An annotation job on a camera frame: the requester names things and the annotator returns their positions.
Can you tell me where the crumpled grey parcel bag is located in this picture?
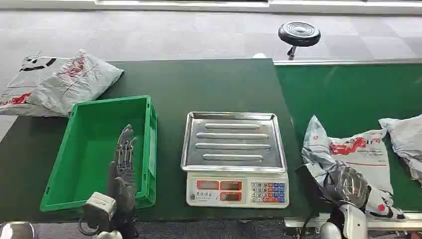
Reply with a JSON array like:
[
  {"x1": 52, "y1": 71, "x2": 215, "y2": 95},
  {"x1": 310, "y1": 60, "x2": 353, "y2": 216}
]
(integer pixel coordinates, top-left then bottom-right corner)
[{"x1": 28, "y1": 48, "x2": 124, "y2": 118}]

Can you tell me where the green plastic crate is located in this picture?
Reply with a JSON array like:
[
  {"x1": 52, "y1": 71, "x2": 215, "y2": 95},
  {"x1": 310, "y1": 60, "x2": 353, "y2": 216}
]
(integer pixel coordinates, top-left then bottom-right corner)
[{"x1": 40, "y1": 95, "x2": 158, "y2": 213}]

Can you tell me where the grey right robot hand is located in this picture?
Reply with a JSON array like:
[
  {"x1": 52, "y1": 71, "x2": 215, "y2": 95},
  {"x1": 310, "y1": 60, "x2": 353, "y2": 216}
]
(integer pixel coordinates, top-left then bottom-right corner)
[{"x1": 321, "y1": 161, "x2": 373, "y2": 210}]

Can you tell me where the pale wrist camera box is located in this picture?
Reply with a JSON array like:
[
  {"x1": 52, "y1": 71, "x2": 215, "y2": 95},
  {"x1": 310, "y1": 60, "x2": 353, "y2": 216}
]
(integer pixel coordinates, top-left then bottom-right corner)
[
  {"x1": 82, "y1": 192, "x2": 117, "y2": 228},
  {"x1": 295, "y1": 164, "x2": 326, "y2": 200}
]

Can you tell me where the shiny silver robot body part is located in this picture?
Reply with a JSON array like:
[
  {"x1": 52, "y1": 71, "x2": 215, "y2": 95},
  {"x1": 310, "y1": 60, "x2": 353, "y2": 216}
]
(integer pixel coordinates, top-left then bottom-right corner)
[{"x1": 0, "y1": 222, "x2": 36, "y2": 239}]

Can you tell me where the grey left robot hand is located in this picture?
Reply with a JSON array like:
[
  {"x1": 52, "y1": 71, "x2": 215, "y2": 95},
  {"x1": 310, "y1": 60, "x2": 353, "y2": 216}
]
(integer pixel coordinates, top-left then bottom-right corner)
[{"x1": 107, "y1": 123, "x2": 139, "y2": 219}]

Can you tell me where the green conveyor belt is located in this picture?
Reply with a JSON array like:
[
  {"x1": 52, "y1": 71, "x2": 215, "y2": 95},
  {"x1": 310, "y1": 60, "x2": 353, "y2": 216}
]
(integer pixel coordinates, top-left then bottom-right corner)
[{"x1": 273, "y1": 58, "x2": 422, "y2": 232}]

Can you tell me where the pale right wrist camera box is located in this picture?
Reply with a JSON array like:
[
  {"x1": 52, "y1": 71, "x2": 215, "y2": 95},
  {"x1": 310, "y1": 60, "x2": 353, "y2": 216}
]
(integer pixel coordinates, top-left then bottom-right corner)
[{"x1": 295, "y1": 164, "x2": 326, "y2": 200}]

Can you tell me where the white scale with steel tray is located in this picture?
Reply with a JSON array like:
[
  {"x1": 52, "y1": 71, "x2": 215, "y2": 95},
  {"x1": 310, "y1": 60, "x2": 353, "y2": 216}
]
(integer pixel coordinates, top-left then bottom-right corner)
[{"x1": 180, "y1": 111, "x2": 290, "y2": 209}]

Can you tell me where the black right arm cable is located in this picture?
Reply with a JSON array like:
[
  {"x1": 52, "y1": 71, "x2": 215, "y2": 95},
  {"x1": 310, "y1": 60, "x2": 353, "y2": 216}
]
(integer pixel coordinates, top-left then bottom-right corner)
[{"x1": 299, "y1": 208, "x2": 319, "y2": 239}]

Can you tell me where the grey parcel bag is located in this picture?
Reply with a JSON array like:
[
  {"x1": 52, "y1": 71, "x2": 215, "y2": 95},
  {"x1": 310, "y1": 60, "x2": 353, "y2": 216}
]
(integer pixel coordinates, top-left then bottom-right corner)
[
  {"x1": 378, "y1": 114, "x2": 422, "y2": 185},
  {"x1": 302, "y1": 115, "x2": 406, "y2": 221},
  {"x1": 0, "y1": 54, "x2": 72, "y2": 117},
  {"x1": 28, "y1": 48, "x2": 124, "y2": 118}
]

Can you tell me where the grey parcel bag, large smiley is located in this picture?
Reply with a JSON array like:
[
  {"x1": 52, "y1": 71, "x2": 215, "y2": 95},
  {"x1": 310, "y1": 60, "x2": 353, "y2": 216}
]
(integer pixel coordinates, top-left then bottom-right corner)
[{"x1": 0, "y1": 54, "x2": 72, "y2": 117}]

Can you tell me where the black round stool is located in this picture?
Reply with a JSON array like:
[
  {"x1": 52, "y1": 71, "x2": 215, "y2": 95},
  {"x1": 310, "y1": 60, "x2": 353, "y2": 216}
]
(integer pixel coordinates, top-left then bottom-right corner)
[{"x1": 278, "y1": 21, "x2": 322, "y2": 61}]

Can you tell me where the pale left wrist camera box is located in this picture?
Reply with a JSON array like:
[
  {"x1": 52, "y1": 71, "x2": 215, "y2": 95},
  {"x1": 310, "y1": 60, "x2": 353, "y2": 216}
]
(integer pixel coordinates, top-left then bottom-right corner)
[{"x1": 82, "y1": 192, "x2": 117, "y2": 228}]

